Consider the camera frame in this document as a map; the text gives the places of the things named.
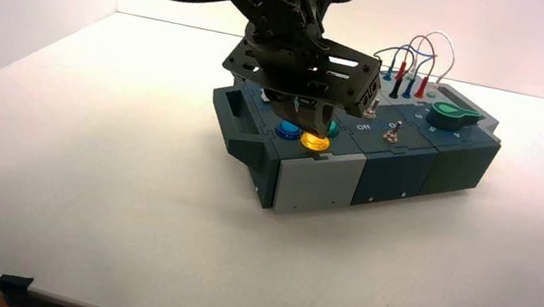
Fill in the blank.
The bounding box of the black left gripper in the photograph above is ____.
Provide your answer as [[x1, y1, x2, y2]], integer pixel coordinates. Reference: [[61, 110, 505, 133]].
[[212, 21, 388, 147]]

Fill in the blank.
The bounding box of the yellow push button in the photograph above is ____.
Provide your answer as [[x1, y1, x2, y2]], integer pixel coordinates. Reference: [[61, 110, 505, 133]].
[[299, 130, 333, 156]]

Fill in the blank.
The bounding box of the blue push button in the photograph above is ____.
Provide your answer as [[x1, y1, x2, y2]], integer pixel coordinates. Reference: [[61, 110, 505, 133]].
[[274, 118, 305, 142]]

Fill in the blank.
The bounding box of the dark teal grey task board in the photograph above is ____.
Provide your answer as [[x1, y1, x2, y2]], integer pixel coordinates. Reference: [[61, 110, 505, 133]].
[[195, 44, 511, 250]]

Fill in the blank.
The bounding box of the black banana plug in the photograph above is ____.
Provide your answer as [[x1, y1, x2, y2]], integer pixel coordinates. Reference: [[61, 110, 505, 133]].
[[389, 77, 404, 100]]

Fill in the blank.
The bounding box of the green rotary knob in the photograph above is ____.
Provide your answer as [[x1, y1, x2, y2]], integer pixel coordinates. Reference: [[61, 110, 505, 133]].
[[425, 99, 484, 137]]

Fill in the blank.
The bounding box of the metal toggle switch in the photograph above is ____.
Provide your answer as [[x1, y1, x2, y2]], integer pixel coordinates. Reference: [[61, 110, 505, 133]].
[[384, 119, 404, 145], [365, 97, 382, 121]]

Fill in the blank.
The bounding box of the black jumper cable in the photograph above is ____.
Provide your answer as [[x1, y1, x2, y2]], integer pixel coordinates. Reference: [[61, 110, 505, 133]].
[[372, 41, 416, 67]]

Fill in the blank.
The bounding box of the blue jumper cable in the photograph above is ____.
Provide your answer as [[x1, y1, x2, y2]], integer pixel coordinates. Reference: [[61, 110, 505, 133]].
[[388, 42, 436, 81]]

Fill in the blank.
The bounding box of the red jumper cable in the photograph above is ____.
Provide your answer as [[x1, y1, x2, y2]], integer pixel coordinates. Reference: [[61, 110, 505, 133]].
[[399, 33, 440, 81]]

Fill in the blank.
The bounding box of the white jumper cable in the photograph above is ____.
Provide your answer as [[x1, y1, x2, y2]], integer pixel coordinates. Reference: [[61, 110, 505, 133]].
[[409, 28, 460, 89]]

